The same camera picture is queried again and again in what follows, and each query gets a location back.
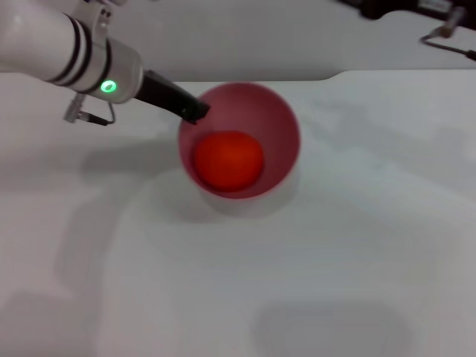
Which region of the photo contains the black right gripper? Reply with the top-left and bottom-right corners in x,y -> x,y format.
335,0 -> 459,22

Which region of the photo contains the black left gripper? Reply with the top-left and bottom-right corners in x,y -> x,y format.
133,69 -> 211,126

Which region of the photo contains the orange toy fruit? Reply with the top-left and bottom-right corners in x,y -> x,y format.
193,131 -> 266,193

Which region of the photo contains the pink plastic bowl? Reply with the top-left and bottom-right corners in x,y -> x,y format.
176,81 -> 302,201

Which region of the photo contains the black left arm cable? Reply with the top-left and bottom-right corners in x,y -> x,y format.
62,92 -> 115,128

